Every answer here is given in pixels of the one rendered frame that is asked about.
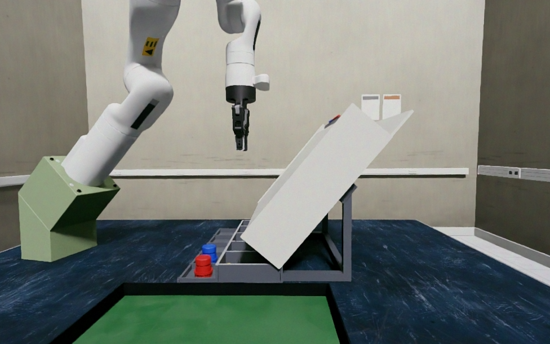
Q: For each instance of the blue plug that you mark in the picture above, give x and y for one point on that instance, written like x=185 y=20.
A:
x=210 y=249

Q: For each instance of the red plug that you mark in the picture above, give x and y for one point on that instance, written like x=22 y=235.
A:
x=203 y=266

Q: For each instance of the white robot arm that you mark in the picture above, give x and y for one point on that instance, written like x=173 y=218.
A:
x=96 y=154

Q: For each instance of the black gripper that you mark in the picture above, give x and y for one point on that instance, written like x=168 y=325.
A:
x=240 y=95

